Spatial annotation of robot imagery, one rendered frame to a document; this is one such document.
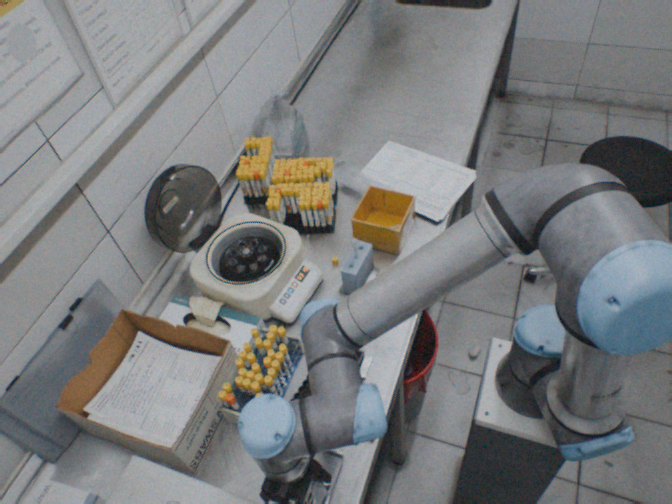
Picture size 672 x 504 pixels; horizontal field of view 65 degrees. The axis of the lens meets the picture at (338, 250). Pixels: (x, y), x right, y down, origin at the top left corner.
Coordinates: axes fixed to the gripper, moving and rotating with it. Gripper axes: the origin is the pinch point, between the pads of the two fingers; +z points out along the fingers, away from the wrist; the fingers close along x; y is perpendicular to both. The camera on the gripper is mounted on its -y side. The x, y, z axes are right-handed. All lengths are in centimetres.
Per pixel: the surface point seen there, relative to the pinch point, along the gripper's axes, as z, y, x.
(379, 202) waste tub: 4, -75, -10
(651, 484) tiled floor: 97, -57, 86
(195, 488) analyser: -21.0, 10.5, -10.5
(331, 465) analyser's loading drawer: 5.0, -5.5, 1.6
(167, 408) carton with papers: 2.6, -4.9, -35.1
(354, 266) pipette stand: -1.0, -48.6, -8.0
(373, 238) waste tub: 4, -62, -8
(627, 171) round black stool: 32, -135, 58
